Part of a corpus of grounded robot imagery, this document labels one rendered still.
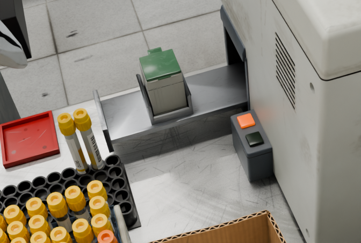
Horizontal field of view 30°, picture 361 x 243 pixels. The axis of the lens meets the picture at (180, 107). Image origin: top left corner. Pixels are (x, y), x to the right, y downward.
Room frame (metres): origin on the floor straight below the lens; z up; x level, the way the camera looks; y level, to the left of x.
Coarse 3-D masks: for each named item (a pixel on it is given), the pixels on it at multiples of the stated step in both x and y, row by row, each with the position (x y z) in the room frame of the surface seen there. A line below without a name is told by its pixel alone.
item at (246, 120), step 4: (240, 116) 0.50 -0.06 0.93; (244, 116) 0.49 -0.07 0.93; (248, 116) 0.49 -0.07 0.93; (240, 120) 0.49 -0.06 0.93; (244, 120) 0.49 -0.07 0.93; (248, 120) 0.49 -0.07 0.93; (252, 120) 0.49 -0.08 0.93; (240, 124) 0.48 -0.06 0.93; (244, 124) 0.48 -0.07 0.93; (248, 124) 0.48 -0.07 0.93; (252, 124) 0.48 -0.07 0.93
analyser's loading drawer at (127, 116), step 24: (216, 72) 0.59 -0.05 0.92; (240, 72) 0.58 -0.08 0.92; (96, 96) 0.56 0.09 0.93; (120, 96) 0.57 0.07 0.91; (144, 96) 0.54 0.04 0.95; (192, 96) 0.55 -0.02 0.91; (216, 96) 0.55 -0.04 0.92; (240, 96) 0.54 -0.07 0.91; (120, 120) 0.53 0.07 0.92; (144, 120) 0.53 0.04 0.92; (168, 120) 0.52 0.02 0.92; (192, 120) 0.52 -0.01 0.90
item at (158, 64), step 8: (160, 48) 0.57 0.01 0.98; (144, 56) 0.56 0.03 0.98; (152, 56) 0.56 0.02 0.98; (160, 56) 0.56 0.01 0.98; (168, 56) 0.55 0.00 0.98; (144, 64) 0.55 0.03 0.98; (152, 64) 0.55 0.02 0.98; (160, 64) 0.54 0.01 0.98; (168, 64) 0.54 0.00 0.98; (176, 64) 0.54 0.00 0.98; (144, 72) 0.54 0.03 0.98; (152, 72) 0.53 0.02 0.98; (160, 72) 0.53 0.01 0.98; (168, 72) 0.53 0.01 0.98; (176, 72) 0.53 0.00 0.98; (152, 80) 0.53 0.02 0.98
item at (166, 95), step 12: (144, 84) 0.56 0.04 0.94; (156, 84) 0.53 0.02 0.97; (168, 84) 0.53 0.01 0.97; (180, 84) 0.53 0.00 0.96; (156, 96) 0.53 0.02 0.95; (168, 96) 0.53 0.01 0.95; (180, 96) 0.53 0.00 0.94; (156, 108) 0.52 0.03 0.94; (168, 108) 0.53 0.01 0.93; (180, 108) 0.53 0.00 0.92
